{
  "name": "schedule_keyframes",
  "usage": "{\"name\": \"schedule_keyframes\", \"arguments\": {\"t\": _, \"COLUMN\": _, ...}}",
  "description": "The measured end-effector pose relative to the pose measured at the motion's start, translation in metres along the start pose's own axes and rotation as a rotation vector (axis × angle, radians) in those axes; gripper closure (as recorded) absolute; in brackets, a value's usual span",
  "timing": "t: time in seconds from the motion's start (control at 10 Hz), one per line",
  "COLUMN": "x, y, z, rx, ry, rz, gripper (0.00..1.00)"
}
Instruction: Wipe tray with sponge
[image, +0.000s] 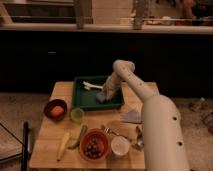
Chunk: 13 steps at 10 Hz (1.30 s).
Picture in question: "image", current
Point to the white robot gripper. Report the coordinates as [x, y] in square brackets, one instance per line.
[111, 85]

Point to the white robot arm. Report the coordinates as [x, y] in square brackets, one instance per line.
[164, 148]

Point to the green plastic tray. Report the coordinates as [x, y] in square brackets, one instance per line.
[86, 99]

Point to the white plastic bone toy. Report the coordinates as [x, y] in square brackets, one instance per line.
[89, 86]

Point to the grey folded cloth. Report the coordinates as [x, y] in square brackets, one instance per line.
[133, 116]

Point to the green plastic cup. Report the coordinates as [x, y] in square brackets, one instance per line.
[77, 115]

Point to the green toy pepper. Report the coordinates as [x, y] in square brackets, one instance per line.
[81, 134]

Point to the orange toy fruit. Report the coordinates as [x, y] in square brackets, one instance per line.
[57, 111]

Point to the dark red bowl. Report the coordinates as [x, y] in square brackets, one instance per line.
[51, 104]

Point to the white round container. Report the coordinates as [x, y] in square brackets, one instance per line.
[120, 146]

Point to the orange bowl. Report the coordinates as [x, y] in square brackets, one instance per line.
[103, 143]

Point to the metal spoon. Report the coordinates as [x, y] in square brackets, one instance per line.
[139, 145]

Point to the dark toy grapes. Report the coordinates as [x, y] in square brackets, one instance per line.
[92, 149]

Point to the yellow toy corn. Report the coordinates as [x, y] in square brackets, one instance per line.
[62, 145]

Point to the black chair frame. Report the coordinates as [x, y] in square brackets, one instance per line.
[24, 142]

